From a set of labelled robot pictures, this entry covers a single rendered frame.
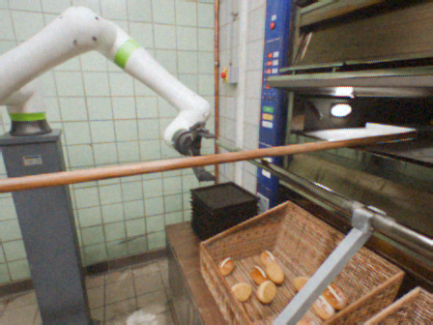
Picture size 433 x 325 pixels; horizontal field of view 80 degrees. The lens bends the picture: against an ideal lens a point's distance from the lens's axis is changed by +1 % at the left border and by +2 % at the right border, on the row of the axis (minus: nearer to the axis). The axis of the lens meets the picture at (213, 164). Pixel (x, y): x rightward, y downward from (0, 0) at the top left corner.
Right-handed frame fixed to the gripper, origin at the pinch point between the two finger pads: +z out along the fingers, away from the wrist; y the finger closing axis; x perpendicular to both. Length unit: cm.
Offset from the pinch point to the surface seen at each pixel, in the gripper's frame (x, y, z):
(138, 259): 13, 115, -123
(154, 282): 6, 120, -97
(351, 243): -12.9, 8.1, 37.2
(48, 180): 38.9, 0.5, 2.3
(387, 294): -47, 41, 27
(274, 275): -32, 56, -8
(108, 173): 26.7, 0.6, 2.2
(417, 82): -38, -20, 27
